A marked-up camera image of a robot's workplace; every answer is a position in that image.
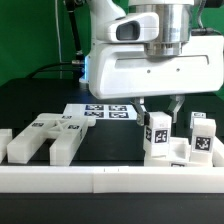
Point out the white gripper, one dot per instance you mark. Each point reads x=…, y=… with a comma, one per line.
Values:
x=124, y=71

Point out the white chair seat part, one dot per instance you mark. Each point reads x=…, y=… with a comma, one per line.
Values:
x=178, y=156

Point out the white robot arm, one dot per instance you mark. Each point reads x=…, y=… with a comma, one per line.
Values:
x=157, y=47

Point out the white tagged cube far right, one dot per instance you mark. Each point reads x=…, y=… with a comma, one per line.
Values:
x=196, y=115

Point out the white marker sheet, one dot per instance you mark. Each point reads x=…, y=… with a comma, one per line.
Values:
x=102, y=111

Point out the white block left edge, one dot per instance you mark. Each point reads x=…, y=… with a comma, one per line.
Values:
x=5, y=139

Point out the white obstacle wall bar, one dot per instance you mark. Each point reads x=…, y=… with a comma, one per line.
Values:
x=218, y=153

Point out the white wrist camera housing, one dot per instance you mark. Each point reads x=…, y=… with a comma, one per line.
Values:
x=135, y=27

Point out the white chair back frame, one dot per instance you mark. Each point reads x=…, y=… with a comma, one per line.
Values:
x=67, y=131

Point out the white front rail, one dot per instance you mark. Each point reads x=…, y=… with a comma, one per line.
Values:
x=38, y=179

